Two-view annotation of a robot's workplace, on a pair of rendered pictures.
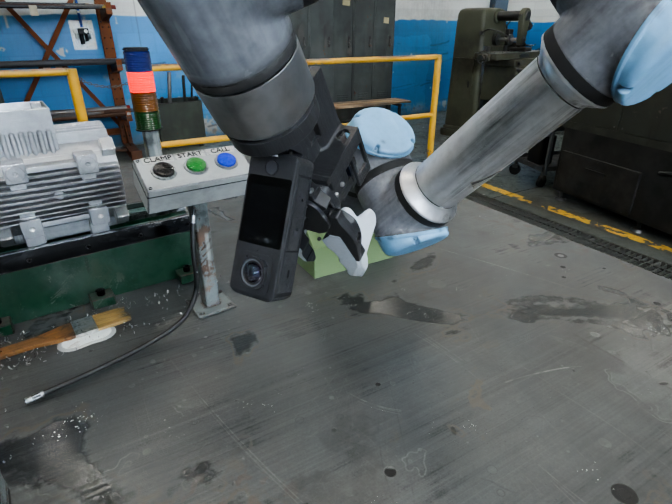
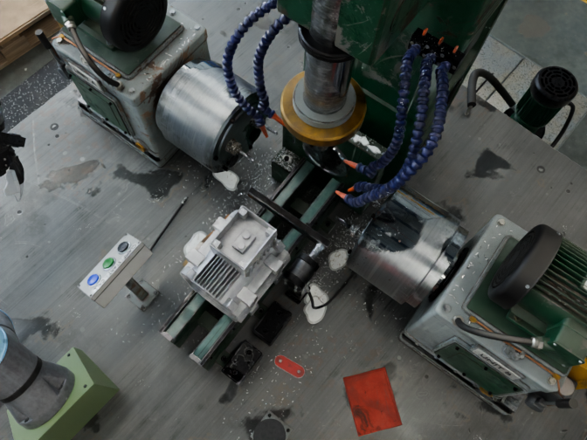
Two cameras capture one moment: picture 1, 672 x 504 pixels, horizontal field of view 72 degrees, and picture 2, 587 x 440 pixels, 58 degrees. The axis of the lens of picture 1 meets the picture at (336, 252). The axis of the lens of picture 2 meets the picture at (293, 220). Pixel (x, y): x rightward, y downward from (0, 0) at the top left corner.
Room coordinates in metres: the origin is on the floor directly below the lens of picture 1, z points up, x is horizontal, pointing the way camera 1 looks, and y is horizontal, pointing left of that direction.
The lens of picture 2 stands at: (1.16, 0.49, 2.26)
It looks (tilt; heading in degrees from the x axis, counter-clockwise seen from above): 69 degrees down; 158
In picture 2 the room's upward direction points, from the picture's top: 5 degrees clockwise
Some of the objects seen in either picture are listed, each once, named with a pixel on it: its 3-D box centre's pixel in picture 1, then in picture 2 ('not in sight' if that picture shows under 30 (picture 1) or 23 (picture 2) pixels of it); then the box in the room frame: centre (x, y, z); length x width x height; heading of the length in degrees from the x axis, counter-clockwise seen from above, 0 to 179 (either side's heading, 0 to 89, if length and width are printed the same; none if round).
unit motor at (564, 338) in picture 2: not in sight; (542, 328); (1.16, 1.08, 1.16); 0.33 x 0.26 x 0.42; 35
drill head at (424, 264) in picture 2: not in sight; (414, 251); (0.89, 0.93, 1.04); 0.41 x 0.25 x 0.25; 35
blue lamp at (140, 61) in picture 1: (137, 61); not in sight; (1.18, 0.47, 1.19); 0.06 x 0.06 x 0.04
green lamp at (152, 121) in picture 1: (148, 120); not in sight; (1.18, 0.47, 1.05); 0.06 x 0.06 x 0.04
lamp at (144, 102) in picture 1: (144, 101); not in sight; (1.18, 0.47, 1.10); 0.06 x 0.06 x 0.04
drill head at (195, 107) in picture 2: not in sight; (199, 106); (0.33, 0.53, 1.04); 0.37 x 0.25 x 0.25; 35
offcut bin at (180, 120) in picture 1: (177, 109); not in sight; (5.48, 1.82, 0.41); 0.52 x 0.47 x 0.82; 120
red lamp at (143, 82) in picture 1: (141, 81); not in sight; (1.18, 0.47, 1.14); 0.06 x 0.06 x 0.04
